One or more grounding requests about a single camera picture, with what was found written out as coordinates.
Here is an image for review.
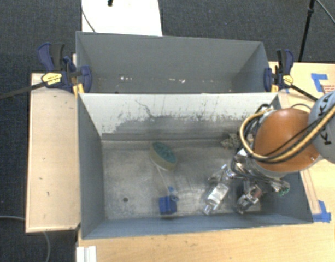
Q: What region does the grey metal bin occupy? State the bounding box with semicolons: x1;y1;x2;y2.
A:
75;31;314;240

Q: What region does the clear plastic bottle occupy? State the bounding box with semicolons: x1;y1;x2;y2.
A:
202;183;230;216

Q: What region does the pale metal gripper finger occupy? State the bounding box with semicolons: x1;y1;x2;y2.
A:
245;186;267;203
236;197;261;215

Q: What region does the green and yellow sponge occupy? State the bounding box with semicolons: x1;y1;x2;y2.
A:
149;141;178;171

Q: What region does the pale wood board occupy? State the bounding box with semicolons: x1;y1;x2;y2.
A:
25;73;81;233

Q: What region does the white cord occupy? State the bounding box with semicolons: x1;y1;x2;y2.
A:
155;163;174;194

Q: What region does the blue block-shaped object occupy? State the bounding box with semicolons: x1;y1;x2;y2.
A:
158;186;180;216

